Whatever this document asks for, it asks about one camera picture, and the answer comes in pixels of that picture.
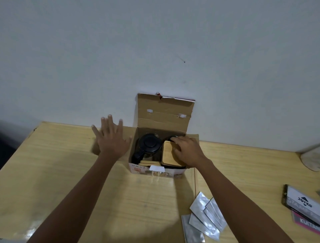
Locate person's right hand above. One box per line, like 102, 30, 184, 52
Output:
170, 136, 208, 169

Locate person's left hand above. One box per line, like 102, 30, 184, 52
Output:
91, 114, 133, 161

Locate container with bamboo lid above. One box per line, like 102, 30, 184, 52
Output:
161, 140, 187, 168

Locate cardboard box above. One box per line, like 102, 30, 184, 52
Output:
92, 92, 200, 179

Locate person's left forearm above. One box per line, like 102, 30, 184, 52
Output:
26, 153, 121, 243

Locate person's right forearm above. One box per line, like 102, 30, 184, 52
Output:
194, 159, 295, 243

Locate glass pitcher with black lid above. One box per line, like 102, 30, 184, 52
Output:
131, 133, 163, 165

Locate bamboo coaster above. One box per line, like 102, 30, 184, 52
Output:
139, 160, 163, 168

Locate silver foil sachet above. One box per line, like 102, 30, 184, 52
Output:
203, 207, 224, 232
188, 213, 221, 241
181, 214, 206, 243
209, 197, 228, 227
189, 192, 223, 232

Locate white crumpled bag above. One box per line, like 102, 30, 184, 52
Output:
300, 146, 320, 172

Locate black box with white label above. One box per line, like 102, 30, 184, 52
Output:
282, 184, 320, 222

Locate pink and black card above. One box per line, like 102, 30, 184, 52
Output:
291, 210, 320, 235

